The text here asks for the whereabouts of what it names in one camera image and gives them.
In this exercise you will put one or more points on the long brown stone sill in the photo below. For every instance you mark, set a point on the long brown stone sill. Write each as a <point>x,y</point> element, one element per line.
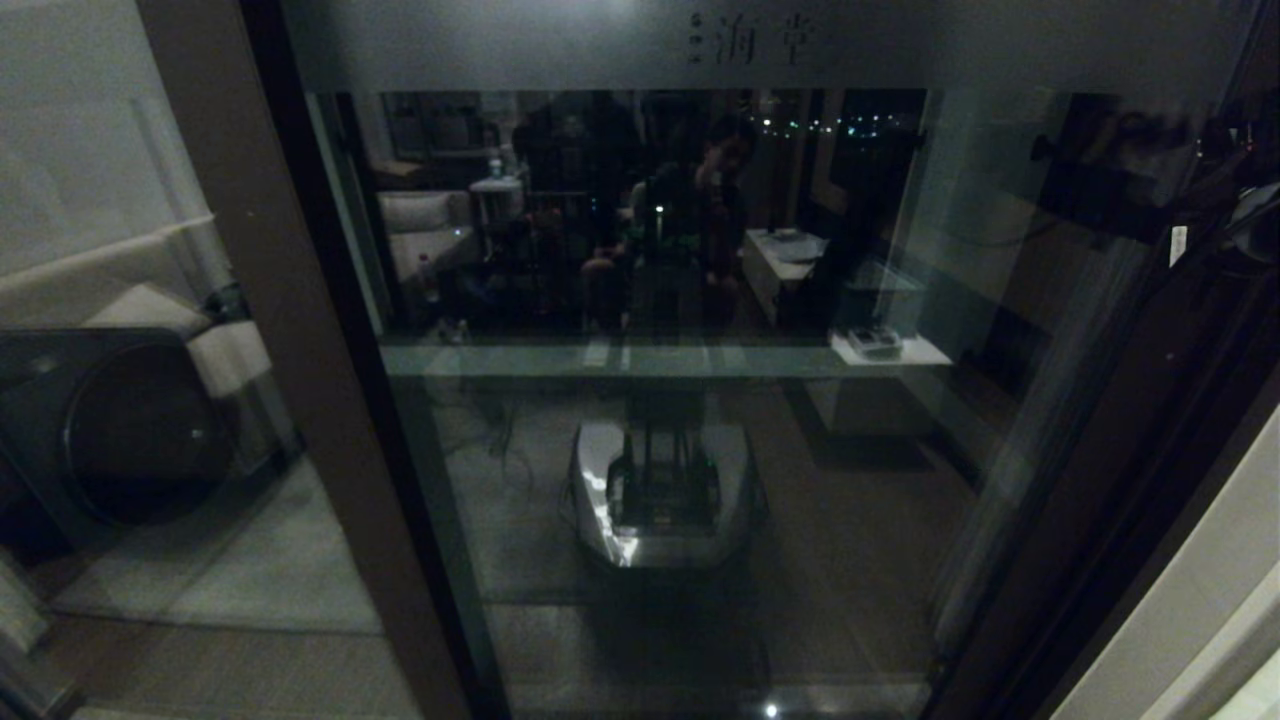
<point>700,340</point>

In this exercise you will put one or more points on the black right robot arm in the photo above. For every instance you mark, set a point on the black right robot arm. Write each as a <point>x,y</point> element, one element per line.
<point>1262,225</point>

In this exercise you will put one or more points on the sliding glass door brown frame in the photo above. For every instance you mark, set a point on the sliding glass door brown frame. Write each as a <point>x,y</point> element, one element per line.
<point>1090,450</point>

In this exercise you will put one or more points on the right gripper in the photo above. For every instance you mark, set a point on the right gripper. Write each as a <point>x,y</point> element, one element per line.
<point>1215,220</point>

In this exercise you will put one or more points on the fixed glass panel brown frame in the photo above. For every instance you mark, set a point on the fixed glass panel brown frame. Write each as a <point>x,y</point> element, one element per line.
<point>345,450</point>

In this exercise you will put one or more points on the grey rug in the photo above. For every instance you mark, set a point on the grey rug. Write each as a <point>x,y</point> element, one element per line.
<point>220,560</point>

